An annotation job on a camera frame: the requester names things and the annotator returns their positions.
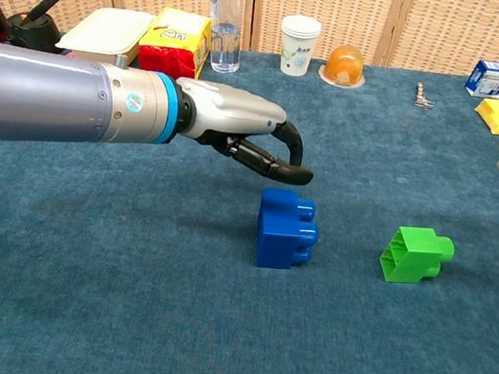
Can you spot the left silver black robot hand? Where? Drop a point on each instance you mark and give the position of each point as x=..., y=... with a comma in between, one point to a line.
x=232, y=110

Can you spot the blue building block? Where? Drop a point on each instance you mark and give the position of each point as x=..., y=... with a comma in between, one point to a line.
x=280, y=233

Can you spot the green building block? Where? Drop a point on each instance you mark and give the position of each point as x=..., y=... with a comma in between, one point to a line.
x=411, y=261

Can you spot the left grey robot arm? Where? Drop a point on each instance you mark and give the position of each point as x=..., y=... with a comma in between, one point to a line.
x=57, y=97

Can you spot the clear water bottle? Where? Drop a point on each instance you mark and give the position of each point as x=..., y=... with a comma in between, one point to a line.
x=225, y=30

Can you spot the yellow red snack bag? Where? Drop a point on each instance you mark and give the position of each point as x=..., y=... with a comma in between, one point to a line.
x=176, y=46

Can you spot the white paper cup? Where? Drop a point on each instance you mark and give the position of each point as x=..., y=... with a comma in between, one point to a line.
x=298, y=47

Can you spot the small metal screw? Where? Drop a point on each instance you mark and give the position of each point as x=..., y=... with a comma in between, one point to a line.
x=423, y=100

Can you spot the orange jelly cup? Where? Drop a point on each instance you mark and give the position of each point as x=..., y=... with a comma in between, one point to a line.
x=344, y=65

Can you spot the beige lunch box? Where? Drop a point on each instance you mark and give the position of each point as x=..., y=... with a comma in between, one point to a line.
x=103, y=34

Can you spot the woven wooden folding screen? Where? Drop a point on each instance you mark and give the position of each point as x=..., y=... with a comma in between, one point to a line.
x=439, y=27

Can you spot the blue carpet mat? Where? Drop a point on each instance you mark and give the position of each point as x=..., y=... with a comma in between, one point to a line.
x=126, y=272

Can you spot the black lidded cup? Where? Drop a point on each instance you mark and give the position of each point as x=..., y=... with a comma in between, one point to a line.
x=34, y=33

